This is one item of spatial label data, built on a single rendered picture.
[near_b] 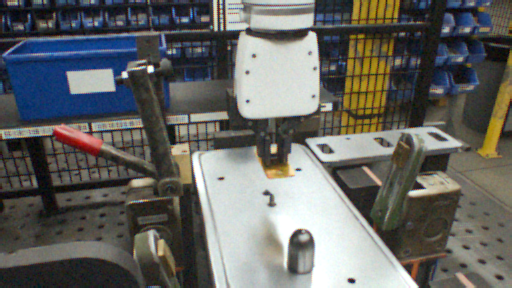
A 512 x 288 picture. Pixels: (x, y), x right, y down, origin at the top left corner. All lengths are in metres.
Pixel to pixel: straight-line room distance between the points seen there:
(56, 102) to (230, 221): 0.48
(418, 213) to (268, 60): 0.29
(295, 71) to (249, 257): 0.23
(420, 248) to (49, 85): 0.72
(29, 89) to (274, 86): 0.55
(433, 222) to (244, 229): 0.27
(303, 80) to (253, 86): 0.06
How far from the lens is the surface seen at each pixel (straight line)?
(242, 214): 0.56
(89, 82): 0.86
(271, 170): 0.52
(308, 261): 0.46
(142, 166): 0.51
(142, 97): 0.47
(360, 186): 0.68
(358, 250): 0.52
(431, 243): 0.64
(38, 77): 0.87
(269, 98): 0.47
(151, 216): 0.53
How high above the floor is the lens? 1.33
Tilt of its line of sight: 26 degrees down
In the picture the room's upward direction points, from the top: straight up
